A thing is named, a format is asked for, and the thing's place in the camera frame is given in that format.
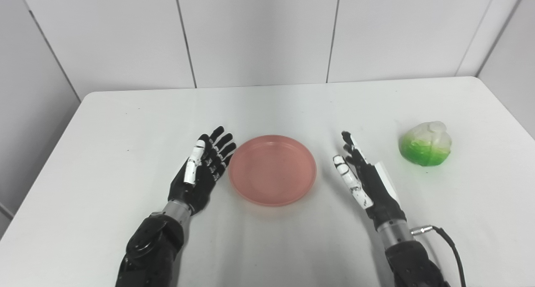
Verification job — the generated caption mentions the green white toy cabbage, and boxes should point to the green white toy cabbage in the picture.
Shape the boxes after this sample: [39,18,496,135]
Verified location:
[398,121,452,167]

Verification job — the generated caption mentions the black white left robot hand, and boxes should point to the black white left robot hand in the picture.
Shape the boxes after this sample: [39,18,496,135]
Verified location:
[168,126,237,214]

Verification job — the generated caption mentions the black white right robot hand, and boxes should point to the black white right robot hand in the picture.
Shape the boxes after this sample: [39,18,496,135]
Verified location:
[333,131,407,231]

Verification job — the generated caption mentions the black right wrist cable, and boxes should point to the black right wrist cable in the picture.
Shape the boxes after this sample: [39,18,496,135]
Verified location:
[410,225,467,287]

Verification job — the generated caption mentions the pink round plate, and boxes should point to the pink round plate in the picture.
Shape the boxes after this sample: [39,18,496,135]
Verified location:
[228,135,317,207]

